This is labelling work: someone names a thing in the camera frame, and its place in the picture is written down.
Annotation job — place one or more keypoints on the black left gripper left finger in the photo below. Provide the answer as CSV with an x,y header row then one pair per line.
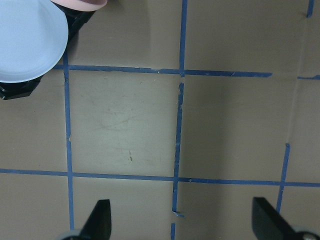
x,y
99,223

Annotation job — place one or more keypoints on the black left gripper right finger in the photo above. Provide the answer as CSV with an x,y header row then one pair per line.
x,y
268,224

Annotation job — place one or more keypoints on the blue plate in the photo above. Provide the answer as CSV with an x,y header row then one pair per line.
x,y
33,38

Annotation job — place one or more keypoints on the pink plate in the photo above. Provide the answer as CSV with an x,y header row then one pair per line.
x,y
82,5

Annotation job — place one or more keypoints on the black dish rack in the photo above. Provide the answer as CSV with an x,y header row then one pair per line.
x,y
75,20

